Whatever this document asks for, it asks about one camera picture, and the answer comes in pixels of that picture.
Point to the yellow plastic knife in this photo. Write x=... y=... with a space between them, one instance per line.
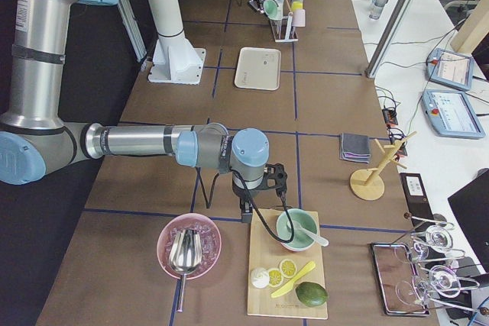
x=288 y=286

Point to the pink cup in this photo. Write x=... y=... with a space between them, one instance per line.
x=299 y=18

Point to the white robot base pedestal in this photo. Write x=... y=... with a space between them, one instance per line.
x=175 y=60

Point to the white wire cup rack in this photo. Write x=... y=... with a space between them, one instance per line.
x=282 y=29

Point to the wooden cutting board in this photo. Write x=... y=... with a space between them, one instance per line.
x=266 y=252

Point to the yellow cup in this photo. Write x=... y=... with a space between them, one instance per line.
x=296 y=5

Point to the green bowl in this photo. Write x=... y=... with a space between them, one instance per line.
x=300 y=240

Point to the metal ice scoop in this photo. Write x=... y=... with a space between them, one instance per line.
x=185 y=256

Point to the mint green cup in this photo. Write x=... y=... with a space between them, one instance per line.
x=271 y=9

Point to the teach pendant tablet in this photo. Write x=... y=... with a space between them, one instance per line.
x=451 y=69
x=451 y=115

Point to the cream rabbit tray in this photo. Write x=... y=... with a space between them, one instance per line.
x=258 y=68

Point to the pink bowl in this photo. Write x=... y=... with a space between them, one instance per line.
x=210 y=239

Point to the grey folded cloth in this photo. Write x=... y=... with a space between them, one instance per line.
x=354 y=148

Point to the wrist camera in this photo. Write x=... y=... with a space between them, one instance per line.
x=275 y=177

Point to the white garlic bun toy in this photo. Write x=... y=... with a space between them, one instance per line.
x=259 y=278

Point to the green avocado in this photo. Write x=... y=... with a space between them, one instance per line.
x=311 y=294

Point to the black glass tray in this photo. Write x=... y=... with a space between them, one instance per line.
x=392 y=268

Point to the aluminium frame post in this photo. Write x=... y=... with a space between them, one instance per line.
x=386 y=39

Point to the lemon slice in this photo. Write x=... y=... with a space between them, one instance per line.
x=275 y=277
x=288 y=268

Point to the wooden mug tree stand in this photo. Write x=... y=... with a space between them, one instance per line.
x=367 y=184

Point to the wine glass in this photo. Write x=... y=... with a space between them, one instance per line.
x=439 y=282
x=431 y=245

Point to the white plastic spoon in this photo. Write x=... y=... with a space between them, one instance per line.
x=316 y=237

